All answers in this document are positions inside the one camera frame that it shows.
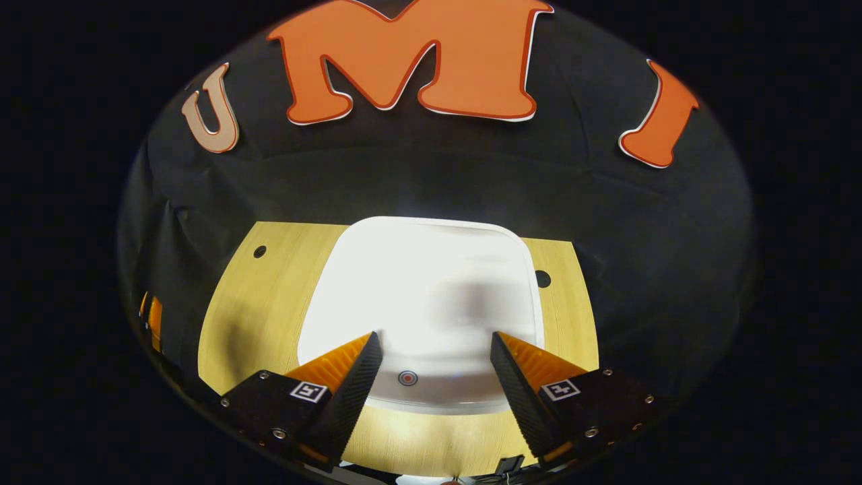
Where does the black backdrop cloth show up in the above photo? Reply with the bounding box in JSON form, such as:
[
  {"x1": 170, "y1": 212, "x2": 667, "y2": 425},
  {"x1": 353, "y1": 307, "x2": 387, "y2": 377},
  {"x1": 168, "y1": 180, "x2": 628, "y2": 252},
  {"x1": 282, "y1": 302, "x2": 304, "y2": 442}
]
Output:
[{"x1": 118, "y1": 0, "x2": 755, "y2": 405}]

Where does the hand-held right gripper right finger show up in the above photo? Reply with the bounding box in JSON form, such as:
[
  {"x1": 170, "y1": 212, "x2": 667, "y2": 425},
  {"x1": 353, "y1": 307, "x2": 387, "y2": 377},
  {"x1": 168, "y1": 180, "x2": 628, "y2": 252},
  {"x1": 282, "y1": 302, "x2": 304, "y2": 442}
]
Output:
[{"x1": 490, "y1": 330, "x2": 667, "y2": 465}]

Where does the white desktop garbage bin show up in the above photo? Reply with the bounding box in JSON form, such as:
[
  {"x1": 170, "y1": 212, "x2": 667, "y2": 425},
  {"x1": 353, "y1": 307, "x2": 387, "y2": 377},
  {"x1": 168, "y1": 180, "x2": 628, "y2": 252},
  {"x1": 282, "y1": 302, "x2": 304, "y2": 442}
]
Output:
[{"x1": 296, "y1": 216, "x2": 546, "y2": 416}]

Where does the wooden desktop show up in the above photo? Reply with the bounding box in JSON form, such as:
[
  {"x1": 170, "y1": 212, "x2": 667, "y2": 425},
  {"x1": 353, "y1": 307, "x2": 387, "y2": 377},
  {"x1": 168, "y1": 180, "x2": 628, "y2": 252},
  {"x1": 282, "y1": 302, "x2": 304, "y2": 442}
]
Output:
[{"x1": 197, "y1": 221, "x2": 600, "y2": 479}]

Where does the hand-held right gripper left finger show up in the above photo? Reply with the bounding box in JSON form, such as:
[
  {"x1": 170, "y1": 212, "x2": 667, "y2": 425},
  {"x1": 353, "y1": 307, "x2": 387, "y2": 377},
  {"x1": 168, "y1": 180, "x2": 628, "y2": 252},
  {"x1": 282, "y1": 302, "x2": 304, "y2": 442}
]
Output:
[{"x1": 219, "y1": 330, "x2": 385, "y2": 472}]

